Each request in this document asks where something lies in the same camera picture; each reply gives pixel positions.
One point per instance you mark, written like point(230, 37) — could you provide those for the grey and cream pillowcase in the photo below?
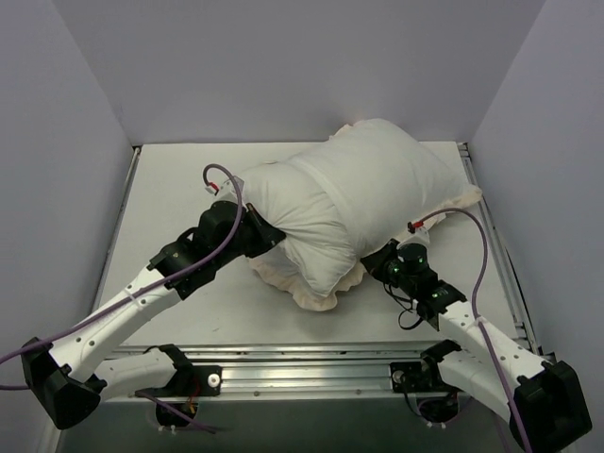
point(380, 178)

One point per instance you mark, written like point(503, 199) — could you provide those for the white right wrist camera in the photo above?
point(418, 233)

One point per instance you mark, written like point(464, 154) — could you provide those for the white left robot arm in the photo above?
point(71, 376)

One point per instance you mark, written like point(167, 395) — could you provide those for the white pillow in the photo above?
point(316, 259)

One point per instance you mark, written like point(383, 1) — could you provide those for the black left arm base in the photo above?
point(176, 402)

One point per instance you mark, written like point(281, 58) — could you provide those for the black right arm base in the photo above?
point(425, 393)

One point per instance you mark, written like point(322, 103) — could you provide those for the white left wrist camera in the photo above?
point(228, 191)

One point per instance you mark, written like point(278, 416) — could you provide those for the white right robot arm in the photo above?
point(542, 402)

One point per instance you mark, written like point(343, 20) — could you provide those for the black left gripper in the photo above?
point(264, 230)

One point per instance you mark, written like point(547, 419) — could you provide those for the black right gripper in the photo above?
point(376, 260)

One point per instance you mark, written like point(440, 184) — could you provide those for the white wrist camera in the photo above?
point(228, 191)
point(418, 233)

